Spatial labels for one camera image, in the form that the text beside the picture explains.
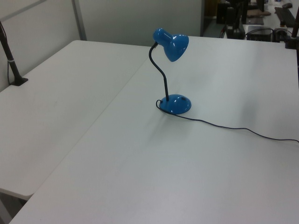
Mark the blue gooseneck desk lamp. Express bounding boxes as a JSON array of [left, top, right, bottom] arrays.
[[147, 28, 192, 115]]

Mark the black equipment box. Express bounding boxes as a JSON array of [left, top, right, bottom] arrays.
[[216, 1, 228, 24]]

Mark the black monitor stand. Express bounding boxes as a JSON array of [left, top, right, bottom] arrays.
[[224, 0, 246, 40]]

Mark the dark grey electronics box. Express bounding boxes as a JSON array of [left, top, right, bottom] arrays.
[[244, 24, 274, 42]]

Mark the black pole with white band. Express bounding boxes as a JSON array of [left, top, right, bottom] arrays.
[[0, 20, 29, 86]]

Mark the brown cloth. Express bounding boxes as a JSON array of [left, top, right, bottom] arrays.
[[247, 8, 272, 18]]

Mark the black cylindrical device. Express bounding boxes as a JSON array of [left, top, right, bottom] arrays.
[[273, 27, 288, 43]]

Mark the black keyboard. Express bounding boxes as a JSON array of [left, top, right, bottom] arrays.
[[274, 6, 297, 27]]

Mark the thin black lamp power cable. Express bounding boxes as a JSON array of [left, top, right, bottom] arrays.
[[155, 99, 299, 142]]

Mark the grey aluminium partition post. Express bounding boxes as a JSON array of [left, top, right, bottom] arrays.
[[71, 0, 87, 41]]

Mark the black clamped camera pole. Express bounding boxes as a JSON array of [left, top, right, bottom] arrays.
[[284, 20, 299, 50]]

